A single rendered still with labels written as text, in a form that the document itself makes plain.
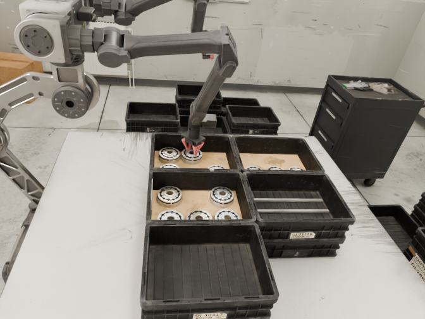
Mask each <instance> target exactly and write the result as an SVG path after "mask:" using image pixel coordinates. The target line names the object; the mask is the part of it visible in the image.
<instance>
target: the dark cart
mask: <svg viewBox="0 0 425 319"><path fill-rule="evenodd" d="M352 80H353V81H354V82H358V81H359V80H360V81H361V83H363V82H365V84H367V85H368V84H370V83H375V82H376V83H377V82H380V83H381V84H388V86H394V88H396V91H397V92H398V94H390V93H388V94H383V93H380V92H377V91H372V90H369V89H366V91H362V90H358V89H346V88H345V87H344V86H343V85H342V84H349V82H350V81H352ZM424 102H425V100H423V99H422V98H420V97H419V96H417V95H416V94H414V93H413V92H411V91H409V90H408V89H406V88H405V87H404V86H402V85H400V84H399V83H398V82H396V81H394V80H393V79H391V78H377V77H356V76H345V75H328V78H327V81H326V85H325V86H324V90H323V93H322V96H321V99H320V102H319V105H318V107H317V111H316V114H315V117H314V120H313V123H312V126H311V129H310V132H309V135H308V136H315V137H316V139H317V140H318V141H319V142H320V144H321V145H322V146H323V147H324V149H325V150H326V152H327V153H328V154H329V156H330V157H331V159H332V160H333V161H334V162H335V164H336V165H337V167H338V168H339V169H340V170H341V172H342V173H343V174H344V176H345V177H346V178H347V179H365V181H364V184H365V185H366V186H367V187H370V186H372V185H373V184H374V183H375V181H376V179H377V178H384V176H385V175H386V173H387V171H388V169H389V167H390V165H391V163H392V161H393V160H394V158H395V156H396V154H397V153H398V150H399V149H400V146H401V145H402V143H403V141H404V139H405V138H406V136H407V134H408V132H409V130H410V128H411V126H412V124H413V123H414V121H415V119H416V117H417V115H418V114H419V112H420V110H421V108H422V106H423V104H424Z"/></svg>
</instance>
